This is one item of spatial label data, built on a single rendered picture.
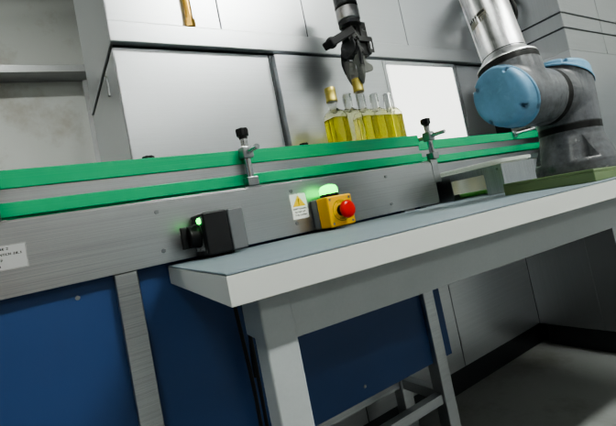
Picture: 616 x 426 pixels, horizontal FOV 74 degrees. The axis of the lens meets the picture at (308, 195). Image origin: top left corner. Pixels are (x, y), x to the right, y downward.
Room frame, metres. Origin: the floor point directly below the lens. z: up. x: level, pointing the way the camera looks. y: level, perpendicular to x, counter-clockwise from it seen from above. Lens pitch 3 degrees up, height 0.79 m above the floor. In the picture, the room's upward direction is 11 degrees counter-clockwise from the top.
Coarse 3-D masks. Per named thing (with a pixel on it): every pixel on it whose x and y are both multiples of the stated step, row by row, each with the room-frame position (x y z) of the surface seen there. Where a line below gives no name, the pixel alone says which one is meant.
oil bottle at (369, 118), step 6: (360, 108) 1.28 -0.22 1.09; (366, 108) 1.28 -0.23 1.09; (366, 114) 1.27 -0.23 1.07; (372, 114) 1.28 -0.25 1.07; (366, 120) 1.26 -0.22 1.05; (372, 120) 1.28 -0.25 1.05; (366, 126) 1.26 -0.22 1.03; (372, 126) 1.27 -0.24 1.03; (378, 126) 1.29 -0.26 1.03; (366, 132) 1.26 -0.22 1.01; (372, 132) 1.27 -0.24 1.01; (378, 132) 1.28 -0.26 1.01; (372, 138) 1.27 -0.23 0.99
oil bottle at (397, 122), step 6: (390, 108) 1.33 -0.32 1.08; (396, 108) 1.34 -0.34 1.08; (390, 114) 1.32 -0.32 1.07; (396, 114) 1.33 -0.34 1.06; (390, 120) 1.32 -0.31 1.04; (396, 120) 1.33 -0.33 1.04; (402, 120) 1.34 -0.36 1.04; (396, 126) 1.33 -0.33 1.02; (402, 126) 1.34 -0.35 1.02; (396, 132) 1.32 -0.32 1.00; (402, 132) 1.34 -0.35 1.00
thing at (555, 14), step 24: (528, 0) 1.70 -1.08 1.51; (552, 0) 1.63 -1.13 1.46; (576, 0) 1.70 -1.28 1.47; (600, 0) 1.84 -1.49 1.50; (528, 24) 1.72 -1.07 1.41; (552, 24) 1.65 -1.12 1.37; (576, 24) 1.67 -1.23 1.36; (600, 24) 1.80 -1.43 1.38; (552, 48) 1.66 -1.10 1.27; (576, 48) 1.65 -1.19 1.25; (600, 48) 1.77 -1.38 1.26
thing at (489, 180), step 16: (528, 160) 1.16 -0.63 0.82; (448, 176) 1.22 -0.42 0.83; (464, 176) 1.18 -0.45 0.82; (480, 176) 1.14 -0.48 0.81; (496, 176) 1.10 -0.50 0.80; (512, 176) 1.11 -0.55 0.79; (528, 176) 1.15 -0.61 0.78; (448, 192) 1.23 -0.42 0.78; (464, 192) 1.19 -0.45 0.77; (480, 192) 1.15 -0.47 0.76; (496, 192) 1.11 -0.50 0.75
